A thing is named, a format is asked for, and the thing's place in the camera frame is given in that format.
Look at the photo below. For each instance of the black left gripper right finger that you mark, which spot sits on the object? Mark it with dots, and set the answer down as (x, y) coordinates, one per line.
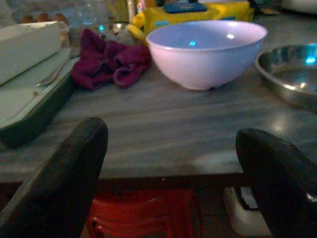
(277, 178)

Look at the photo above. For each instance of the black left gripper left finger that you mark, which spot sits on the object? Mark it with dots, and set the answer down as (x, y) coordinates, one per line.
(62, 178)

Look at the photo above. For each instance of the green rectangular tray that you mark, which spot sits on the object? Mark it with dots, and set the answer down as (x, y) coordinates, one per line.
(29, 99)

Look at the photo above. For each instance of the red plastic stool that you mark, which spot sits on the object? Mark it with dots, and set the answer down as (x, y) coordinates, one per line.
(141, 213)

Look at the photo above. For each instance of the steel spoon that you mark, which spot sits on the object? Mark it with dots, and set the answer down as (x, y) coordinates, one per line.
(55, 72)

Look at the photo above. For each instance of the steel plate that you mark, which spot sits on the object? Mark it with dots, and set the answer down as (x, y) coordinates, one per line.
(289, 72)

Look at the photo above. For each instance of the maroon cloth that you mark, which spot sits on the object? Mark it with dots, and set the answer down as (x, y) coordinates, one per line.
(109, 62)

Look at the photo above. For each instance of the white rectangular box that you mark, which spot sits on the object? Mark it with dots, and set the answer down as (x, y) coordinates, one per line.
(27, 47)

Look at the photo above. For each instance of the white plastic bowl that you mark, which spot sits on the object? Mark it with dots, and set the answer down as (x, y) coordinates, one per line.
(205, 54)

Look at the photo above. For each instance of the small steel bowl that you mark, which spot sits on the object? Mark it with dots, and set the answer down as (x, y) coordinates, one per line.
(114, 31)

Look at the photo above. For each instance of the clear egg carton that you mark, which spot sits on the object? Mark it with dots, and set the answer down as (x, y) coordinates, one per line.
(54, 16)

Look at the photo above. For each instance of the yellow packet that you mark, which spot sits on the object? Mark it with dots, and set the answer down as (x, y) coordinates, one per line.
(195, 15)

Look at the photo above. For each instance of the blue rectangular lid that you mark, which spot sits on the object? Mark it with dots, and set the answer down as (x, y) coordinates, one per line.
(184, 7)

